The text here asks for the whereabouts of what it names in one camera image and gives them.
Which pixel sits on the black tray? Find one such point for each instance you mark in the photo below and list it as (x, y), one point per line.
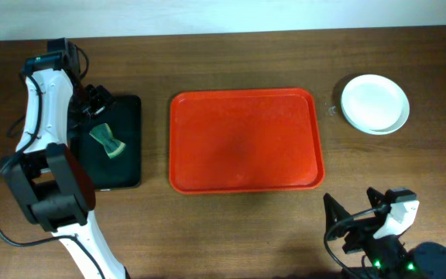
(124, 118)

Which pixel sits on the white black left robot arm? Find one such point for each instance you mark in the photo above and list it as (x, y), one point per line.
(49, 184)

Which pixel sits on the white plate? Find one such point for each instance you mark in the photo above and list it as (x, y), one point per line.
(374, 91)

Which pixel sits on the green plate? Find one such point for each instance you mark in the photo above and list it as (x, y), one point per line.
(377, 121)

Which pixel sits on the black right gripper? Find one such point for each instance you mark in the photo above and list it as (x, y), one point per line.
(357, 229)

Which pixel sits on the red plastic tray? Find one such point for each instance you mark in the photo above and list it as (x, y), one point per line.
(246, 140)

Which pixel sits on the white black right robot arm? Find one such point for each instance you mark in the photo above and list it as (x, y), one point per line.
(388, 258)

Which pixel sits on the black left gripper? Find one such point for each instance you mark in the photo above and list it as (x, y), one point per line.
(92, 102)

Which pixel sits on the yellow green sponge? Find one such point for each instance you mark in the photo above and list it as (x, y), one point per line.
(103, 134)

